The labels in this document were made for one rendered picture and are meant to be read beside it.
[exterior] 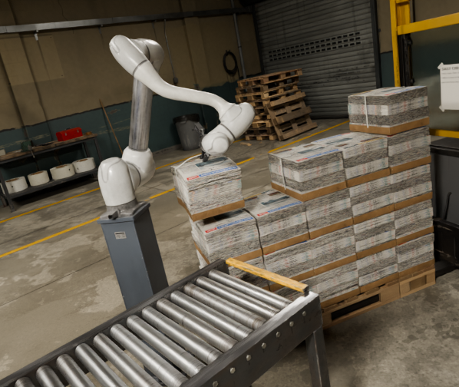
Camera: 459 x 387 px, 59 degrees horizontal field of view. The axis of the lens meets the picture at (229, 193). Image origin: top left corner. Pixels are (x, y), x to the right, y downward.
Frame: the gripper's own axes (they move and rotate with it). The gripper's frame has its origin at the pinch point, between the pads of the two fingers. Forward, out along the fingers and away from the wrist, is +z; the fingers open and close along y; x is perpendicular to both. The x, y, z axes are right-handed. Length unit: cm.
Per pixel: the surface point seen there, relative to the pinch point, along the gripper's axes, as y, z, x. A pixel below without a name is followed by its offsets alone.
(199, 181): 17.2, -19.8, -7.7
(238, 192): 28.1, -16.4, 11.5
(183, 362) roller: 55, -98, -42
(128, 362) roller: 54, -90, -58
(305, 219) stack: 53, -15, 47
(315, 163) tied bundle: 23, -18, 57
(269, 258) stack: 69, -14, 22
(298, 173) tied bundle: 26, -17, 46
